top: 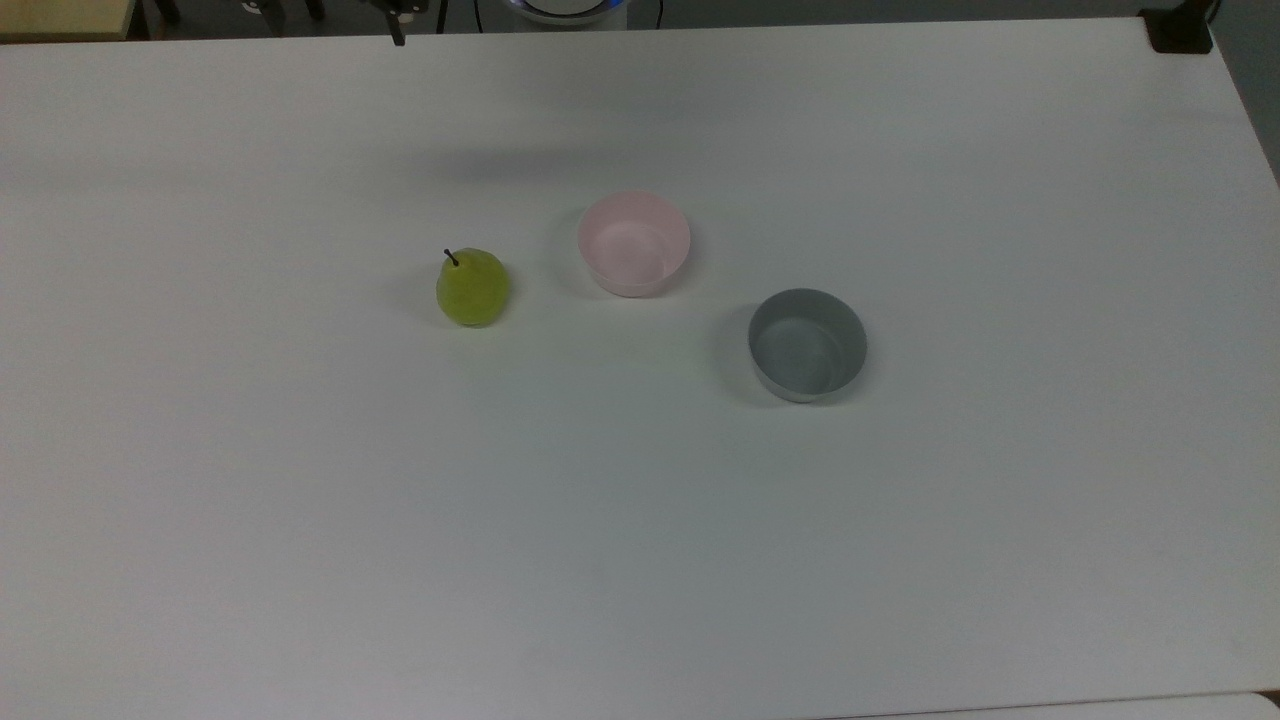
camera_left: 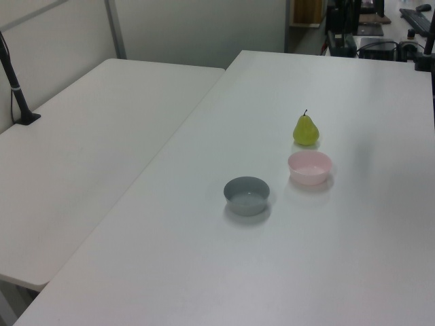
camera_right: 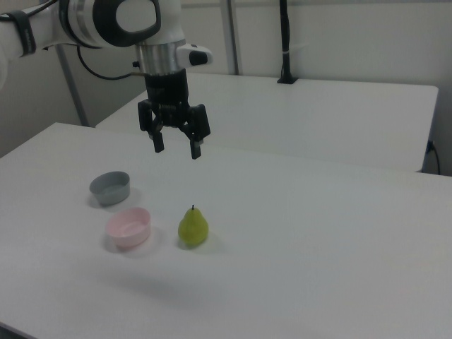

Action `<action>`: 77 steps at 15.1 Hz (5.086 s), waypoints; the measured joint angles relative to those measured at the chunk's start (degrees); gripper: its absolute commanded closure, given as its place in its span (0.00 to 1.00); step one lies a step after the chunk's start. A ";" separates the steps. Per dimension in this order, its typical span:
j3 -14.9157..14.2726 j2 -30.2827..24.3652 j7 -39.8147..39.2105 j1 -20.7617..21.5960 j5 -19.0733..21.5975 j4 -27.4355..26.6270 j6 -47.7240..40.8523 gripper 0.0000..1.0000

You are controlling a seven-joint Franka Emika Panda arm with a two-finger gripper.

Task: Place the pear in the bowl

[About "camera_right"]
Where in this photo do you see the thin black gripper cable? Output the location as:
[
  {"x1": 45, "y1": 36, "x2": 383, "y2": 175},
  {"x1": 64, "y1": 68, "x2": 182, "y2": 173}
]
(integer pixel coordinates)
[{"x1": 76, "y1": 44, "x2": 146, "y2": 81}]

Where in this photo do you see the black pole with clamp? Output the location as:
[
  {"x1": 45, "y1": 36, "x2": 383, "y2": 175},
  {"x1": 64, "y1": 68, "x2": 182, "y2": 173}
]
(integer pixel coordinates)
[{"x1": 276, "y1": 0, "x2": 299, "y2": 85}]

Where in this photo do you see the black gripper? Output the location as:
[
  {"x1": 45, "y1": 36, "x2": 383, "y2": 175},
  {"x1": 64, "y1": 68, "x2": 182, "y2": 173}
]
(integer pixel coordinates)
[{"x1": 136, "y1": 68, "x2": 213, "y2": 161}]

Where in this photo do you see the white background table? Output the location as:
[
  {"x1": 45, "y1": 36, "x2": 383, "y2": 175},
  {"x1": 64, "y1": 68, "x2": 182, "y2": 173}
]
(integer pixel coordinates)
[{"x1": 94, "y1": 72, "x2": 440, "y2": 174}]

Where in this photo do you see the slanted grey metal post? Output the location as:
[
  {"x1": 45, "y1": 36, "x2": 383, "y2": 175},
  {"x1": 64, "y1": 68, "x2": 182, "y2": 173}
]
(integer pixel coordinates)
[{"x1": 55, "y1": 43, "x2": 90, "y2": 128}]

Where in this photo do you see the pink plastic bowl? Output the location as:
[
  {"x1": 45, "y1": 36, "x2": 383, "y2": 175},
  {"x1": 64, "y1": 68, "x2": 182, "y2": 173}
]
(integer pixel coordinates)
[{"x1": 106, "y1": 206, "x2": 153, "y2": 249}]

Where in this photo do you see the upright grey metal post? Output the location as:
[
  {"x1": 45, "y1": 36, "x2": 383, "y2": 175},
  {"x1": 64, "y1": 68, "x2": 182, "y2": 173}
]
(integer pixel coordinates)
[{"x1": 220, "y1": 0, "x2": 245, "y2": 76}]

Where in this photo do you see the black cable by wall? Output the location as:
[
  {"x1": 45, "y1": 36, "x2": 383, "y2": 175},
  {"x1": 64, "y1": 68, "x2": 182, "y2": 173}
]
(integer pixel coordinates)
[{"x1": 425, "y1": 140, "x2": 442, "y2": 174}]

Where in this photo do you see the green pear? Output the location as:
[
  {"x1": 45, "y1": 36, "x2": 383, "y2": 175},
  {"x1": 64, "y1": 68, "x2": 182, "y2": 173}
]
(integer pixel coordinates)
[{"x1": 177, "y1": 203, "x2": 210, "y2": 247}]

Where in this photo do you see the grey plastic bowl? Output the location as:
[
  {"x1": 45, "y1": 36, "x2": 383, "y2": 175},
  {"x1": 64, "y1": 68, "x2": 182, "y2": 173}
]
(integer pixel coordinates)
[{"x1": 88, "y1": 170, "x2": 132, "y2": 207}]

